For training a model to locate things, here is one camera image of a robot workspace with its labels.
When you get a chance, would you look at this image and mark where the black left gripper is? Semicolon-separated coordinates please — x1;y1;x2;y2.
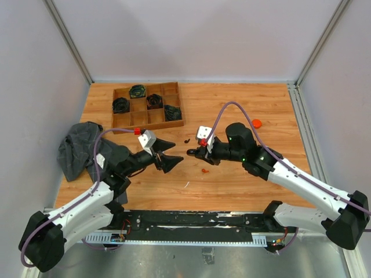
123;138;184;176

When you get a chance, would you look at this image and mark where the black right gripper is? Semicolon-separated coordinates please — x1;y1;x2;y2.
195;138;245;165

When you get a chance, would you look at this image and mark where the black earbud charging case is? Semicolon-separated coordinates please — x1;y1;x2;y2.
186;149;197;156

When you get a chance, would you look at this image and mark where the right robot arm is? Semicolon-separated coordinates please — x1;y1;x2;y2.
187;123;370;250

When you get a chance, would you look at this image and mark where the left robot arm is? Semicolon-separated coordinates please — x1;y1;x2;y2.
19;139;183;272

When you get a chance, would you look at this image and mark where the orange earbud charging case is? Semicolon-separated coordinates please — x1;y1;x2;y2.
252;119;263;129

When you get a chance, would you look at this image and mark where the dark rolled necktie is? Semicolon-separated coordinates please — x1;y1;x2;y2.
163;105;182;121

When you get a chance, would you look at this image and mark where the wooden compartment tray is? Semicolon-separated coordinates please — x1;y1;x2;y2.
111;82;184;130

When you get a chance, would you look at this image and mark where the red patterned rolled necktie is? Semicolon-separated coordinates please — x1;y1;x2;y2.
146;94;163;110

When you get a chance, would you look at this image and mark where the black rolled necktie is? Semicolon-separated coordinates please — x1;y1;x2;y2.
112;97;130;114

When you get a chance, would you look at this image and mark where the green rolled necktie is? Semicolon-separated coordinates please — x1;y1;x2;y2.
129;84;146;99

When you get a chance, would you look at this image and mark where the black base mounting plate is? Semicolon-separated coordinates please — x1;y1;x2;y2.
96;210;295;240

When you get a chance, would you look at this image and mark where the grey checked cloth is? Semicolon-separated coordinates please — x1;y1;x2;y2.
57;122;130;204

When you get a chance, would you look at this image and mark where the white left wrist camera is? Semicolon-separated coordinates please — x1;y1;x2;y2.
134;128;157;156

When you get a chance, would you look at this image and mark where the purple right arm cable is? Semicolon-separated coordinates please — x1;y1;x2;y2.
204;101;371;217

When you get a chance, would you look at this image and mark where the white cable duct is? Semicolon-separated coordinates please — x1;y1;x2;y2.
85;229;267;247

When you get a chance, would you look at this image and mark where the aluminium corner frame post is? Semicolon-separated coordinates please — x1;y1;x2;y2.
294;0;353;87

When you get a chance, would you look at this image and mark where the aluminium left frame post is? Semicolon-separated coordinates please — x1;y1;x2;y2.
43;0;94;85

